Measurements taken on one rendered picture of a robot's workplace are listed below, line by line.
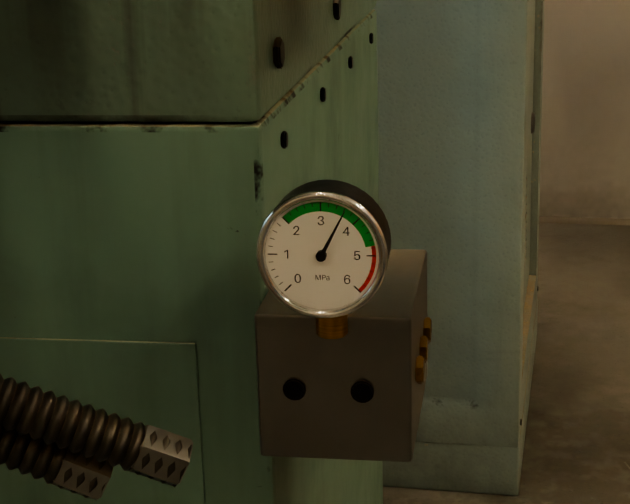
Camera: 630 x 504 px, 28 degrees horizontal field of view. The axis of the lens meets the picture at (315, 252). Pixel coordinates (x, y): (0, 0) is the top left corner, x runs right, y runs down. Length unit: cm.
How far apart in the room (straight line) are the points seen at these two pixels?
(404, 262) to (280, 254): 13
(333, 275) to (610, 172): 254
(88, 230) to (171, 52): 11
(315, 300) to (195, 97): 13
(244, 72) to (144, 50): 5
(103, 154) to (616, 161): 251
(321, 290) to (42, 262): 17
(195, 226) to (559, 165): 248
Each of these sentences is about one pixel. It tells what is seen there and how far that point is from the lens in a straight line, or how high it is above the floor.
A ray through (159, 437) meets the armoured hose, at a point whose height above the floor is 58.
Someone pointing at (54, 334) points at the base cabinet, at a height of 59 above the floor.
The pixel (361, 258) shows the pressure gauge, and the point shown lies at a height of 66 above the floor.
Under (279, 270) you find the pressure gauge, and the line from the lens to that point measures 60.
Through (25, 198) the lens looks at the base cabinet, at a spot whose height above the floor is 67.
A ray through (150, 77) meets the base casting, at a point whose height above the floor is 73.
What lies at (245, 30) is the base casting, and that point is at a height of 76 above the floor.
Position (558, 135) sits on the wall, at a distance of 310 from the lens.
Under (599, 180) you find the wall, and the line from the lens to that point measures 312.
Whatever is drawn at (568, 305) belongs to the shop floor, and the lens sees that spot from 255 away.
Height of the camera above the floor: 83
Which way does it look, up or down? 17 degrees down
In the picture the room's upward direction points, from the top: 2 degrees counter-clockwise
